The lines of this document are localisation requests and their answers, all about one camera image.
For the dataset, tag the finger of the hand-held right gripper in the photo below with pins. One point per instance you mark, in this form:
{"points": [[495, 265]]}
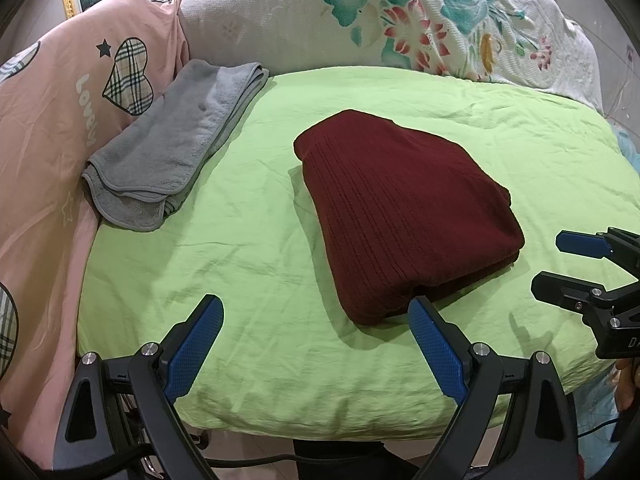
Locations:
{"points": [[565, 292], [585, 244]]}

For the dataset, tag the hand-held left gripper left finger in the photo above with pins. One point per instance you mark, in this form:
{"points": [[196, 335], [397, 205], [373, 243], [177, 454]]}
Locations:
{"points": [[192, 347]]}

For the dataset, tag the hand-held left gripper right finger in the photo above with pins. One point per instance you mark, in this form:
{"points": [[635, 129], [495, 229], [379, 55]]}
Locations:
{"points": [[440, 350]]}

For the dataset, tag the maroon knit sweater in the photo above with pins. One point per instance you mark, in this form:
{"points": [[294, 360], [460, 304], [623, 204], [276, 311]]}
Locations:
{"points": [[400, 215]]}

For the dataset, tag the person's right hand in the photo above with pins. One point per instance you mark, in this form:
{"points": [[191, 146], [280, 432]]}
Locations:
{"points": [[629, 385]]}

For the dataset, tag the light green bed sheet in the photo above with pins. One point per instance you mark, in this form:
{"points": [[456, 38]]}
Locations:
{"points": [[240, 240]]}

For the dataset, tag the person's dark trouser leg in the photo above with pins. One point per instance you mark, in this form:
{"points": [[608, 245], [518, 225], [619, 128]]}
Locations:
{"points": [[340, 460]]}

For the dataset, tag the grey folded towel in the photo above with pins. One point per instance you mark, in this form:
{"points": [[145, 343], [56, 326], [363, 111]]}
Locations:
{"points": [[170, 145]]}

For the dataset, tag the pink heart print quilt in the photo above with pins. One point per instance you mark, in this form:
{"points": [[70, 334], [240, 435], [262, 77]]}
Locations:
{"points": [[55, 125]]}

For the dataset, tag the white floral quilt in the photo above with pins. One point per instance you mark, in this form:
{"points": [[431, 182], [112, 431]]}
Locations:
{"points": [[310, 15]]}

